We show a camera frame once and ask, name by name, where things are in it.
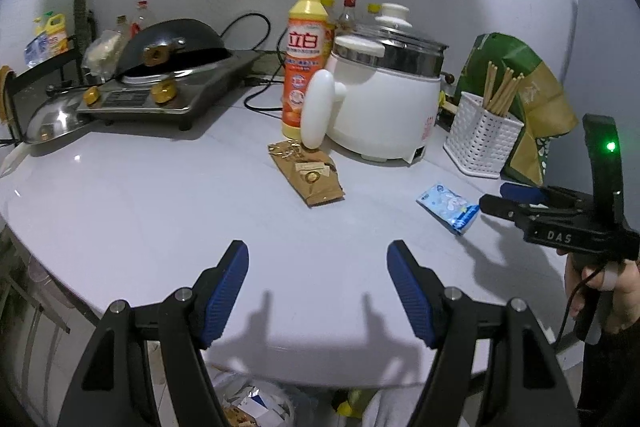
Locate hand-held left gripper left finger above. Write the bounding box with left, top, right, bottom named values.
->
left=57, top=239, right=250, bottom=427

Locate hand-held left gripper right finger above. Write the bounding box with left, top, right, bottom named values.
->
left=386, top=239, right=581, bottom=427

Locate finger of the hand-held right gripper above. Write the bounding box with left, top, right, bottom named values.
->
left=500, top=182, right=586, bottom=208
left=479, top=193, right=596, bottom=228

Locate blue tissue packet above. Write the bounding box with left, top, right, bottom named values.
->
left=416, top=182, right=481, bottom=236

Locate brown snack wrapper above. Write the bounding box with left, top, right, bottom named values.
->
left=267, top=141, right=346, bottom=208

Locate person's right forearm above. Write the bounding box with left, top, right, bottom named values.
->
left=575, top=322, right=640, bottom=427

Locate person's right hand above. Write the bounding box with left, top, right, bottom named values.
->
left=564, top=252, right=640, bottom=333

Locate white chopstick holder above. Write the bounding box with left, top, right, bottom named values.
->
left=442, top=91, right=526, bottom=180

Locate green gold paper bag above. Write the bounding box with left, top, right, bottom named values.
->
left=452, top=33, right=581, bottom=188

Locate bundle of wooden chopsticks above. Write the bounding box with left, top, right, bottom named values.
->
left=482, top=62, right=526, bottom=115

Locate person's grey pants leg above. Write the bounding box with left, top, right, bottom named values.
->
left=360, top=389, right=436, bottom=427

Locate white electric cooker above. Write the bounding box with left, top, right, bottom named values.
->
left=299, top=3, right=448, bottom=165

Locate gas stove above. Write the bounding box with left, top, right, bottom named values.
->
left=76, top=49, right=263, bottom=131

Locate steel pot lid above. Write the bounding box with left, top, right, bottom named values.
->
left=25, top=89, right=93, bottom=145

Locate orange dish soap bottle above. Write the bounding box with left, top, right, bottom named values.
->
left=280, top=0, right=337, bottom=142

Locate red-cap sauce bottle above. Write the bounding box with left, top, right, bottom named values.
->
left=337, top=0, right=360, bottom=28

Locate black wok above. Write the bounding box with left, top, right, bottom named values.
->
left=117, top=18, right=236, bottom=75

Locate white food bag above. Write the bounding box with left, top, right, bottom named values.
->
left=81, top=29, right=126, bottom=80

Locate red-cap oil bottle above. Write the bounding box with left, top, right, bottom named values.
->
left=131, top=1, right=153, bottom=40

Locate yellow dish cloth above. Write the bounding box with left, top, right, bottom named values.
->
left=0, top=66, right=16, bottom=125

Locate yellow detergent jug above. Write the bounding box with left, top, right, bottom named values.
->
left=46, top=13, right=69, bottom=55

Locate blue plastic packet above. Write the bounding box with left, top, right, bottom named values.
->
left=24, top=34, right=50, bottom=68

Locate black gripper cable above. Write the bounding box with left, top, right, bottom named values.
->
left=552, top=264, right=608, bottom=353

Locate black cooker cable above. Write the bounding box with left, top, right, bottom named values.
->
left=243, top=77, right=288, bottom=112

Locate black wire rack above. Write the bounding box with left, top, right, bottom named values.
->
left=0, top=39, right=91, bottom=142

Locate black stove cable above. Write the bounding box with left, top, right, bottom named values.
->
left=220, top=12, right=273, bottom=55

